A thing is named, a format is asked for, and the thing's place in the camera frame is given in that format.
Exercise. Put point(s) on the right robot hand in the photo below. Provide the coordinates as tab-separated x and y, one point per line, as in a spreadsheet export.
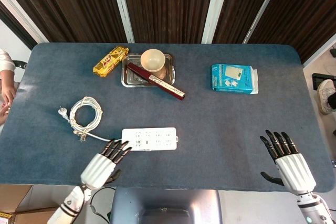
294	170

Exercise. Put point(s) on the beige bowl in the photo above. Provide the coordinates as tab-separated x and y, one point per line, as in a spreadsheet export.
152	60

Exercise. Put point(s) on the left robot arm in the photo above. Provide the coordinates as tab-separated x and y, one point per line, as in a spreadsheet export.
69	205

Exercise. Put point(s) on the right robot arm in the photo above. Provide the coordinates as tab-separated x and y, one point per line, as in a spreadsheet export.
313	209

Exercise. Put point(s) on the metal tray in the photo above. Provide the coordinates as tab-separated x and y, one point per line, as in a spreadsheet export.
131	78

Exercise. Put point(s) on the dark red long box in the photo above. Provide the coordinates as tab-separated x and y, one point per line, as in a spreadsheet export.
168	89

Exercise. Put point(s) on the robot torso housing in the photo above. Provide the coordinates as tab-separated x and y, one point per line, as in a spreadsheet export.
165	205

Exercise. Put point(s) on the white power strip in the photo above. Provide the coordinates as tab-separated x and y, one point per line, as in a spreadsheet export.
155	138

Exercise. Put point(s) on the black chair armrest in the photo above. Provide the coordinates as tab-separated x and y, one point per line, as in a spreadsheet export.
21	64

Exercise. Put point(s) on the white sneaker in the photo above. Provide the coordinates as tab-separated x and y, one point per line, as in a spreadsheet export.
324	94

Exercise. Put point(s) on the yellow snack package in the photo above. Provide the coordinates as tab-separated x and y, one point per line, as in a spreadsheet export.
110	62

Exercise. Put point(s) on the blue tablecloth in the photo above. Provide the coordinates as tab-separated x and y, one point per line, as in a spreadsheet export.
210	129

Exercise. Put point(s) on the black floor stand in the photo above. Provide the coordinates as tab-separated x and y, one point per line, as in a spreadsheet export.
321	77

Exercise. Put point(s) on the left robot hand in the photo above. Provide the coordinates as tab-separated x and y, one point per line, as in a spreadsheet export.
98	167

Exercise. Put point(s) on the person in white sleeve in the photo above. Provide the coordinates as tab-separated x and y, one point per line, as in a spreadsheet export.
5	64

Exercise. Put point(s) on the wooden partition screen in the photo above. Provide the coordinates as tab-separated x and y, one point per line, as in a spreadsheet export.
168	3

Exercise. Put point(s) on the blue scale box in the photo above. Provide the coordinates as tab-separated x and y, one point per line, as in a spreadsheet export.
231	78

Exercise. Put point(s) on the cardboard box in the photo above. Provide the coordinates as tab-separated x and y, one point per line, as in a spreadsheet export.
18	197

